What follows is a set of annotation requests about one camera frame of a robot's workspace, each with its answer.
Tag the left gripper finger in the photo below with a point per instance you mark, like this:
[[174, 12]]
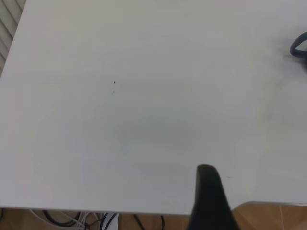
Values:
[[209, 201]]

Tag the dark grey ceramic cup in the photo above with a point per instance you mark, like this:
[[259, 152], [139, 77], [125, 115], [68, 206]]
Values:
[[294, 43]]

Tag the white power strip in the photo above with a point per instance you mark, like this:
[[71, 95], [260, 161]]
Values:
[[109, 221]]

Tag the white slatted blind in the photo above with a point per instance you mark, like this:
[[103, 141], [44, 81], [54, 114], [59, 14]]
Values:
[[7, 31]]

